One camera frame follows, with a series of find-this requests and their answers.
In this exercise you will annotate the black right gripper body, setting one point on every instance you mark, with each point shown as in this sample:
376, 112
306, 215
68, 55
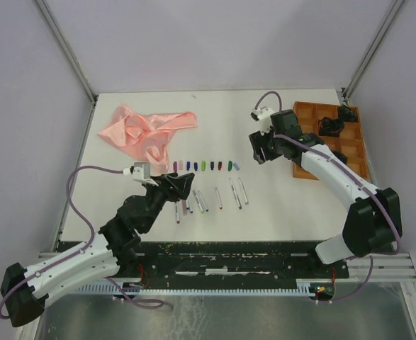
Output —
269, 145

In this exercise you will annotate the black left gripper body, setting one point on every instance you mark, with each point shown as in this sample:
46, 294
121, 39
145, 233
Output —
163, 193

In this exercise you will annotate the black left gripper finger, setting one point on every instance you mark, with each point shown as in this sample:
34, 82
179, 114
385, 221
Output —
182, 179
184, 191

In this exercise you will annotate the pink translucent highlighter pen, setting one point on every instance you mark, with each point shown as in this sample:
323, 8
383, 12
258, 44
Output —
184, 207

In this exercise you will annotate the blue capped marker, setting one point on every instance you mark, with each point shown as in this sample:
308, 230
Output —
190, 206
203, 201

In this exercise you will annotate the magenta capped whiteboard marker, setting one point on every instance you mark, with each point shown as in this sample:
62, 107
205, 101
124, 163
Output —
177, 213

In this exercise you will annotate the lime green capped marker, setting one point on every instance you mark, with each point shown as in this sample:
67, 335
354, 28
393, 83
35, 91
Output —
198, 202

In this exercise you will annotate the lavender capped marker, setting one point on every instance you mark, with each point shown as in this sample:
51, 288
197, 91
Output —
244, 192

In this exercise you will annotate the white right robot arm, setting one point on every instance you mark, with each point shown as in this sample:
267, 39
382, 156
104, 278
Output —
373, 215

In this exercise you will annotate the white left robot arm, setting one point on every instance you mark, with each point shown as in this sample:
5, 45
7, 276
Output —
27, 291

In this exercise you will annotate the pink satin cloth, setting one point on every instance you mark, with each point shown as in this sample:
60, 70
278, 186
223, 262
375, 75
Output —
145, 138

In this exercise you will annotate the dark rolled tie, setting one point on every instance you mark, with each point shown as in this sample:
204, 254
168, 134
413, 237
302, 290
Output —
330, 127
347, 114

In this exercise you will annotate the orange wooden divider tray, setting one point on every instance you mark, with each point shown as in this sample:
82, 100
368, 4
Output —
350, 140

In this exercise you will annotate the dark rolled tie top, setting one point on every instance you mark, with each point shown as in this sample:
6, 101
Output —
347, 114

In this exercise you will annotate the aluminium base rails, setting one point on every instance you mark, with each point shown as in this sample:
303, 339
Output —
381, 265

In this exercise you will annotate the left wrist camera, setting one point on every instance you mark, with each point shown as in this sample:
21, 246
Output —
140, 172

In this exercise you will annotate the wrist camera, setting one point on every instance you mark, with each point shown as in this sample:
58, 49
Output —
263, 117
140, 172

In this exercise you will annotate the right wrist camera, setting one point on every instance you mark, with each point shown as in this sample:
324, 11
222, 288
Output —
263, 117

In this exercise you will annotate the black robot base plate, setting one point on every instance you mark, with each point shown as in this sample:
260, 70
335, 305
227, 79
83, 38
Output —
307, 248

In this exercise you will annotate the light blue cable duct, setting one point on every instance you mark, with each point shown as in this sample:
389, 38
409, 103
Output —
231, 285

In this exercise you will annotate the aluminium frame post right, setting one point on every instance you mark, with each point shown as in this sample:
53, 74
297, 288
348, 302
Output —
387, 22

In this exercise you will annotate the aluminium frame post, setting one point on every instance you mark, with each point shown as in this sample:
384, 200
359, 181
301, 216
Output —
65, 48
387, 22

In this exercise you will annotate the aluminium frame post left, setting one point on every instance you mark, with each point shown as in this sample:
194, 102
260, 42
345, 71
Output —
65, 48

